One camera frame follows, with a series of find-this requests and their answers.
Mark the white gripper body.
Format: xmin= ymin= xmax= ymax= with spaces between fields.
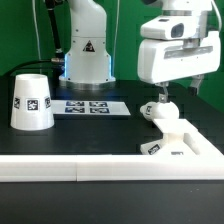
xmin=138 ymin=31 xmax=221 ymax=84

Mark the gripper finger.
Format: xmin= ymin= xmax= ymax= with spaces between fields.
xmin=159 ymin=83 xmax=168 ymax=103
xmin=188 ymin=74 xmax=204 ymax=96

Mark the white lamp bulb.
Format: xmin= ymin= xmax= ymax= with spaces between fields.
xmin=140 ymin=102 xmax=179 ymax=121

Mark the white lamp base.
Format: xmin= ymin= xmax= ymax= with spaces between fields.
xmin=140 ymin=119 xmax=197 ymax=157

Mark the white lamp shade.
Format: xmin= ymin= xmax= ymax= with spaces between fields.
xmin=10 ymin=74 xmax=54 ymax=131

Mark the white L-shaped fence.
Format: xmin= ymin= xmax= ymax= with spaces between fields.
xmin=0 ymin=130 xmax=224 ymax=182

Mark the white tag sheet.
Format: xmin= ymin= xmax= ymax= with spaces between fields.
xmin=52 ymin=100 xmax=130 ymax=116

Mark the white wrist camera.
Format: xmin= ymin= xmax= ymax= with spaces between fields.
xmin=140 ymin=15 xmax=207 ymax=41

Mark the black cable hose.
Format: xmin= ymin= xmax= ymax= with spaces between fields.
xmin=5 ymin=0 xmax=66 ymax=77

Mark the white thin cable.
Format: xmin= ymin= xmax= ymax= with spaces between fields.
xmin=31 ymin=0 xmax=42 ymax=62

